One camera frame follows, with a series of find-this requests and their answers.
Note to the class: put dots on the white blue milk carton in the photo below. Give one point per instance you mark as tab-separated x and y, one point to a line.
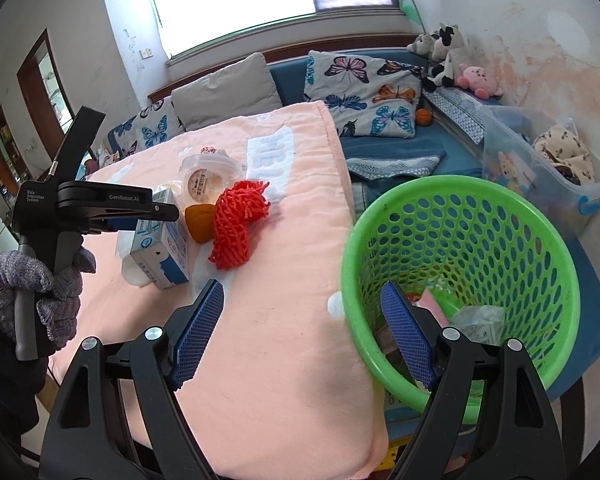
160	249

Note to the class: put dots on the beige cushion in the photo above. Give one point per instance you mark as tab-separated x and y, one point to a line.
244	88

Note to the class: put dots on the butterfly pillow right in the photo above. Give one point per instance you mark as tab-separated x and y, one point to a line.
366	96

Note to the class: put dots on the clear plastic storage box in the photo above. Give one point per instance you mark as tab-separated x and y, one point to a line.
545	161

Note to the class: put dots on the clear plastic bottle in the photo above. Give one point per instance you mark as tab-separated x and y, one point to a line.
130	270

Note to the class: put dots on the butterfly pillow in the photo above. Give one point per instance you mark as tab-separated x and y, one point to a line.
366	96
153	125

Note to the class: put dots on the half eaten orange bun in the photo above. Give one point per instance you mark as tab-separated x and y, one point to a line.
199	222

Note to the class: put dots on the cow plush toy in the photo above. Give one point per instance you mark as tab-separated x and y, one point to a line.
446	51

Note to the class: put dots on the patterned folded cloth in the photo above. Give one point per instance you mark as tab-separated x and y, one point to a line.
462	109

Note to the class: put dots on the pink snack wrapper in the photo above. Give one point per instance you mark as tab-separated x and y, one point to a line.
428	302

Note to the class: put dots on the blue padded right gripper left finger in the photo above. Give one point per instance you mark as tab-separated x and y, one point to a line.
88	435

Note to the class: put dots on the pink plush toy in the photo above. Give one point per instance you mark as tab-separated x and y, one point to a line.
475	79

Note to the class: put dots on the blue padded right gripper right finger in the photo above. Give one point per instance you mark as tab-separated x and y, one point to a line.
516	432

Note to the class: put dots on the brown wooden door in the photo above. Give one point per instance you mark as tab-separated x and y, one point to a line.
44	95

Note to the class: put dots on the clear round plastic container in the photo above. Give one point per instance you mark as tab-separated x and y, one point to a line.
205	176

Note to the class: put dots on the small orange ball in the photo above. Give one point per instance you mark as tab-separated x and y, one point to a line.
423	117

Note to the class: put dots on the red foam fruit net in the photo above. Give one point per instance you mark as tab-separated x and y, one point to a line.
236	209

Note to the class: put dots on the butterfly pillow left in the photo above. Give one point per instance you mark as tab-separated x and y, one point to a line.
153	125

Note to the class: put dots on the grey gloved left hand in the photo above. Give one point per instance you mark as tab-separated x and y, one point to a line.
57	296

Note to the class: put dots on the green plastic trash basket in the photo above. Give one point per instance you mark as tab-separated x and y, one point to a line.
474	243

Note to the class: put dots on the pink blanket table cover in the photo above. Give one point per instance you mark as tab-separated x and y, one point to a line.
281	392

